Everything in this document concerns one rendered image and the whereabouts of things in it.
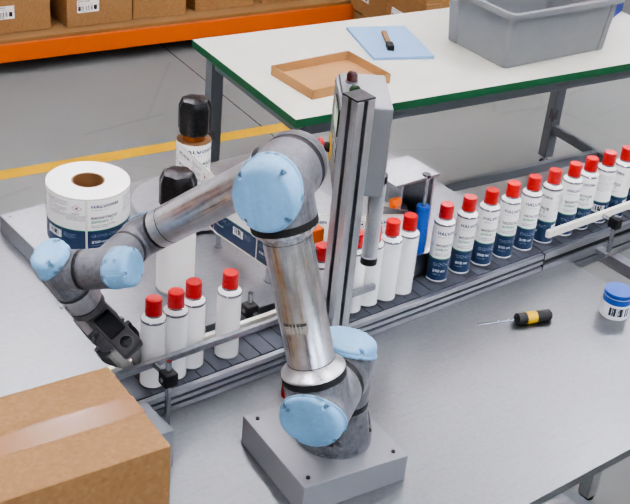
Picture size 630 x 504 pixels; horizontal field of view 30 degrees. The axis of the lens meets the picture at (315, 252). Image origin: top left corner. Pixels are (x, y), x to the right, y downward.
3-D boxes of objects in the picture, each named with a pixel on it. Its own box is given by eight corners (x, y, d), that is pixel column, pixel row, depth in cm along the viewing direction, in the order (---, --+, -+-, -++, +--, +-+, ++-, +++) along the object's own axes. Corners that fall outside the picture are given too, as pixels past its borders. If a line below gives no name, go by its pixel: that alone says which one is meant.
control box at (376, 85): (374, 159, 248) (385, 74, 238) (382, 198, 233) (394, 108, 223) (326, 157, 247) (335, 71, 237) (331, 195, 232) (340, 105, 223)
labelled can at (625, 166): (626, 217, 324) (642, 149, 313) (612, 221, 321) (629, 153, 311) (611, 209, 327) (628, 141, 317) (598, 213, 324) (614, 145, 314)
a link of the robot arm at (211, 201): (322, 101, 206) (120, 209, 230) (301, 122, 197) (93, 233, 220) (356, 157, 209) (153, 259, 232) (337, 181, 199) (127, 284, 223)
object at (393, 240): (384, 288, 281) (395, 212, 271) (399, 299, 278) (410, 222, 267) (367, 294, 278) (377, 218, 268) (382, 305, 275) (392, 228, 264)
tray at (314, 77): (347, 59, 430) (348, 50, 428) (389, 83, 414) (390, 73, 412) (270, 74, 411) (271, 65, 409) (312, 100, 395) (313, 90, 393)
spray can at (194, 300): (194, 353, 252) (197, 271, 242) (208, 366, 249) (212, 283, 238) (173, 361, 249) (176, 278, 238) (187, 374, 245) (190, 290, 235)
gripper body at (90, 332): (115, 313, 237) (87, 276, 229) (136, 334, 232) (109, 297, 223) (85, 338, 235) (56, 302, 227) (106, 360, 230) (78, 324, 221)
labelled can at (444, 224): (436, 270, 290) (448, 196, 280) (450, 280, 287) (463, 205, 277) (420, 276, 287) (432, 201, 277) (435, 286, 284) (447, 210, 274)
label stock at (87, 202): (144, 225, 297) (145, 174, 290) (101, 261, 281) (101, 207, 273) (76, 205, 303) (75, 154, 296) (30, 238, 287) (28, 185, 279)
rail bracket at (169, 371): (158, 410, 242) (159, 343, 234) (177, 429, 238) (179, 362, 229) (144, 415, 241) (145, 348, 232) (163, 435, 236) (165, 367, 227)
